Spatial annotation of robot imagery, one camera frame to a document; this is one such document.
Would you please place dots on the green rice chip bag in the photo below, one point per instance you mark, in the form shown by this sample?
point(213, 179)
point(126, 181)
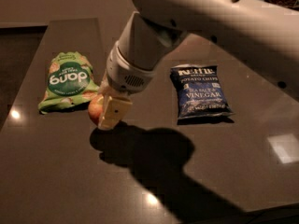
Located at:
point(70, 83)

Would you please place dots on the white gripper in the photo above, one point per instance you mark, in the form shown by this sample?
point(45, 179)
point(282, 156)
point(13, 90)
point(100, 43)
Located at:
point(124, 73)

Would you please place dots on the red yellow apple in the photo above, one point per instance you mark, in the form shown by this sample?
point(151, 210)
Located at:
point(95, 108)

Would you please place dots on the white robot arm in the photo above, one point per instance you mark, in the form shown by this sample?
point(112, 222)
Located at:
point(263, 36)

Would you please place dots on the blue kettle chips bag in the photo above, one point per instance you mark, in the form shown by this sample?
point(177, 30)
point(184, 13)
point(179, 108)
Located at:
point(199, 92)

